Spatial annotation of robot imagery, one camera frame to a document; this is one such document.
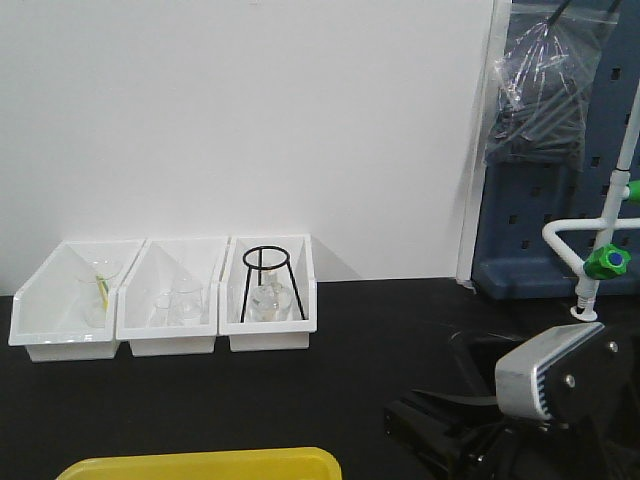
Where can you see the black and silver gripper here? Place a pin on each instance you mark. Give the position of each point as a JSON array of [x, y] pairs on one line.
[[563, 404]]

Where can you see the yellow plastic tray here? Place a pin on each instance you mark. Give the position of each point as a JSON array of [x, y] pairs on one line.
[[280, 463]]

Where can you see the right white storage bin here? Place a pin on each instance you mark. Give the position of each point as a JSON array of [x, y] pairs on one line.
[[292, 334]]

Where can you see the white storage bin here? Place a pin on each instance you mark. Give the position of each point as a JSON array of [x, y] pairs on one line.
[[46, 318], [292, 334], [159, 262]]

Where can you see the blue pegboard drying rack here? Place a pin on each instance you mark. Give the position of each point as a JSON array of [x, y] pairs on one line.
[[511, 259]]

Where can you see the clear glass flask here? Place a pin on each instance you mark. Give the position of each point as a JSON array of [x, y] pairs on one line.
[[271, 301]]

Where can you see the white lab water faucet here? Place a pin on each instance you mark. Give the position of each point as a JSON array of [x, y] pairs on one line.
[[606, 261]]

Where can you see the clear glass beakers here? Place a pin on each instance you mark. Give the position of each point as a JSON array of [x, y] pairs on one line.
[[181, 305]]

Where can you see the middle white storage bin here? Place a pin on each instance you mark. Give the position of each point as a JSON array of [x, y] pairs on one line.
[[159, 262]]

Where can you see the clear bag of black pegs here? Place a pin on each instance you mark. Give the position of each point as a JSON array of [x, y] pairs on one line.
[[545, 79]]

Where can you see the clear glass funnel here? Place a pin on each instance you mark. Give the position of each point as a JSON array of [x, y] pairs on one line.
[[95, 283]]

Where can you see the left white storage bin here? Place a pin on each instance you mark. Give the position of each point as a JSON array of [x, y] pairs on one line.
[[46, 318]]

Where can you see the black wire tripod stand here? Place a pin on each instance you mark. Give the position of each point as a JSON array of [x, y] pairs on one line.
[[263, 258]]

